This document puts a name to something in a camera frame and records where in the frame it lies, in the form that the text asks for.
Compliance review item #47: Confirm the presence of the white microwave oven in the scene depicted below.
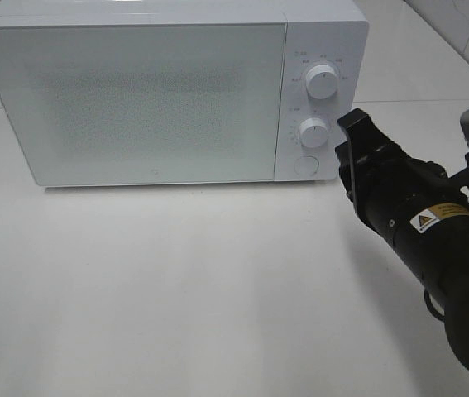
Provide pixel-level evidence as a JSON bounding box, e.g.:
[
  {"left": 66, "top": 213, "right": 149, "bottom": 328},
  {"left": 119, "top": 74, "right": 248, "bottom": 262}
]
[{"left": 0, "top": 1, "right": 369, "bottom": 186}]

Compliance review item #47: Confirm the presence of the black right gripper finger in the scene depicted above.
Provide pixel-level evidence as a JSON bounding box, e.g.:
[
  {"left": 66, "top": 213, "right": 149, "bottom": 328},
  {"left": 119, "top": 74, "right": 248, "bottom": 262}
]
[
  {"left": 337, "top": 108, "right": 377, "bottom": 215},
  {"left": 335, "top": 142, "right": 350, "bottom": 169}
]

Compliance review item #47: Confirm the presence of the white microwave knob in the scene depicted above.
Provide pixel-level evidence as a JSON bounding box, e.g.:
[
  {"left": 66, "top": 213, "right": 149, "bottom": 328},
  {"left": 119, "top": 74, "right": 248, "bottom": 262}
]
[
  {"left": 298, "top": 117, "right": 329, "bottom": 149},
  {"left": 305, "top": 63, "right": 340, "bottom": 100}
]

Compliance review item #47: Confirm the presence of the lower white microwave knob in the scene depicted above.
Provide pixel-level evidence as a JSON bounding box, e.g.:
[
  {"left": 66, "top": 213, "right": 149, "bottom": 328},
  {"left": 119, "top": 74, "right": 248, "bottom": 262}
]
[{"left": 298, "top": 117, "right": 329, "bottom": 149}]

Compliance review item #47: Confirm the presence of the white microwave door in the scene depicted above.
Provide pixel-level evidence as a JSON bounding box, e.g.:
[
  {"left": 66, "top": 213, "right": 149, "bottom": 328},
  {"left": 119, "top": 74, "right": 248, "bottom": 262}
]
[{"left": 0, "top": 24, "right": 285, "bottom": 187}]

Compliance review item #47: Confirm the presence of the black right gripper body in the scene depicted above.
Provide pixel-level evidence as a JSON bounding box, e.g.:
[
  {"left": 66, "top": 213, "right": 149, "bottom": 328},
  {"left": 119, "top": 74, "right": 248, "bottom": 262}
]
[{"left": 357, "top": 133, "right": 449, "bottom": 244}]

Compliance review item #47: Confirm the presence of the upper white microwave knob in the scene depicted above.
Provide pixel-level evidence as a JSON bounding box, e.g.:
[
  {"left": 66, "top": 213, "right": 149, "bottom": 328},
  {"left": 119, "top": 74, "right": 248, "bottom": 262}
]
[{"left": 305, "top": 63, "right": 340, "bottom": 100}]

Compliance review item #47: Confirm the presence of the round white door button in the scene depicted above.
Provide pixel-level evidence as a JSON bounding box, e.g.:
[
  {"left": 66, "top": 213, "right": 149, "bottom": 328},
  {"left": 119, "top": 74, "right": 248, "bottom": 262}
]
[{"left": 294, "top": 155, "right": 319, "bottom": 178}]

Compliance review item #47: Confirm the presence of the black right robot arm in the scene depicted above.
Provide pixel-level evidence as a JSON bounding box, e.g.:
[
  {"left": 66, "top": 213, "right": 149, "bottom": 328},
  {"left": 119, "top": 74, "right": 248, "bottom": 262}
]
[{"left": 335, "top": 108, "right": 469, "bottom": 370}]

